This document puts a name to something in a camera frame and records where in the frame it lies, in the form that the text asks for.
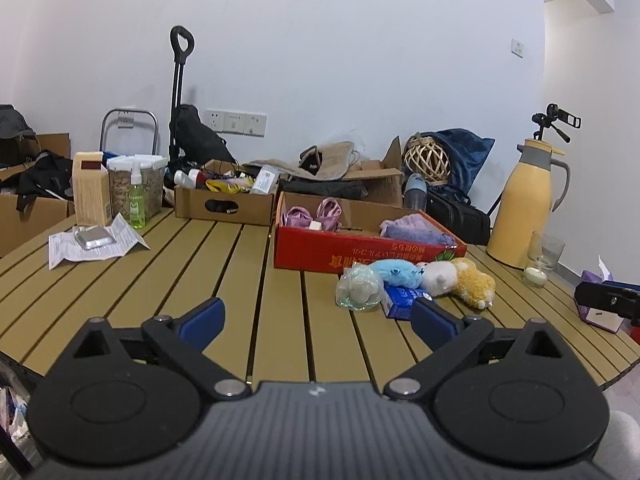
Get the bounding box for red cardboard box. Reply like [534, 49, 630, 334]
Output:
[273, 191, 468, 275]

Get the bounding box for blue tissue packet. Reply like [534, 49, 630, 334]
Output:
[381, 282, 426, 320]

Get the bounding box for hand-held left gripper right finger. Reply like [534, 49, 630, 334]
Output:
[382, 299, 568, 401]

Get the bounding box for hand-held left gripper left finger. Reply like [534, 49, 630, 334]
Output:
[75, 297, 251, 401]

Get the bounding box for yellow packet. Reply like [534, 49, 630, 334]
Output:
[206, 178, 251, 195]

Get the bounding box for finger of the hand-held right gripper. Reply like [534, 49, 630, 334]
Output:
[574, 281, 640, 320]

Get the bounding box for white paper leaflet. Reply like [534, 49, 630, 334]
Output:
[48, 212, 151, 271]

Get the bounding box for dark blue cushion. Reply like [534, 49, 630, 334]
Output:
[415, 128, 496, 206]

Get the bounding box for black trolley handle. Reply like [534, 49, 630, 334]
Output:
[167, 25, 195, 171]

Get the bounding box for yellow thermos jug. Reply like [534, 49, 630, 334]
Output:
[486, 137, 571, 269]

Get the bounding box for clear drinking glass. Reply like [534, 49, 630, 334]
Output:
[522, 231, 566, 289]

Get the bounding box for yellow plush toy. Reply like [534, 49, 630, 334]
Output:
[450, 257, 496, 310]

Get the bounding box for clear food storage container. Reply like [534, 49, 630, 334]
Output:
[106, 154, 168, 213]

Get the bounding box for black tripod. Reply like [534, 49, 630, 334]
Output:
[487, 112, 571, 217]

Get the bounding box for green spray bottle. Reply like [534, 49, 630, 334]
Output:
[126, 161, 147, 229]

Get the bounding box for lilac fluffy towel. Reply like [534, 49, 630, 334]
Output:
[380, 213, 426, 233]

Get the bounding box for silver foil pack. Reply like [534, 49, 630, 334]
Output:
[73, 225, 117, 251]

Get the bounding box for purple cloth pouch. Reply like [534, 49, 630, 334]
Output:
[382, 222, 458, 250]

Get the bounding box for large brown cardboard box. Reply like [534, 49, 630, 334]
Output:
[240, 135, 405, 206]

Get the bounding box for white small box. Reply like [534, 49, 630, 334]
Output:
[248, 166, 280, 196]

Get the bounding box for dark cloth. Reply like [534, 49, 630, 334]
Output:
[280, 177, 368, 201]

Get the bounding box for clear plastic bag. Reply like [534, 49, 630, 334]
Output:
[336, 264, 385, 311]

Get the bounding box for purple tissue pack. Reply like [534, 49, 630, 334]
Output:
[580, 255, 626, 333]

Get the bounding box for small brown cardboard tray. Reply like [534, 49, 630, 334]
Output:
[174, 160, 278, 227]

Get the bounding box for blue water bottle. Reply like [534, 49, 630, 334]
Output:
[402, 172, 428, 211]

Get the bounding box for beige carton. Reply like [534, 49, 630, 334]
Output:
[72, 151, 112, 227]

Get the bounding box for black clothes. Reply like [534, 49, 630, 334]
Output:
[0, 150, 76, 211]

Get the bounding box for person's grey trouser leg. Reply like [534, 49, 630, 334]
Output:
[597, 410, 640, 480]

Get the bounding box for beige cloth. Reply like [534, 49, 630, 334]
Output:
[298, 141, 356, 181]

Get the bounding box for blue plush toy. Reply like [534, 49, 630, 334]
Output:
[371, 259, 426, 289]

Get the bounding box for white plush toy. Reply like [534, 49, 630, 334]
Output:
[420, 260, 458, 297]

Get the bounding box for wicker ball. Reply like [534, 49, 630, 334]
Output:
[404, 135, 451, 186]

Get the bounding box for black trolley bag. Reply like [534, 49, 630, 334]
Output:
[170, 104, 236, 166]

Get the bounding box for dark grey backpack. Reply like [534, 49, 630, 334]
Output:
[0, 104, 41, 166]

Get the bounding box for red and white bottle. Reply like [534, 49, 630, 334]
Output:
[174, 170, 207, 190]

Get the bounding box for black camcorder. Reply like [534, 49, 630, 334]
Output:
[545, 103, 582, 133]

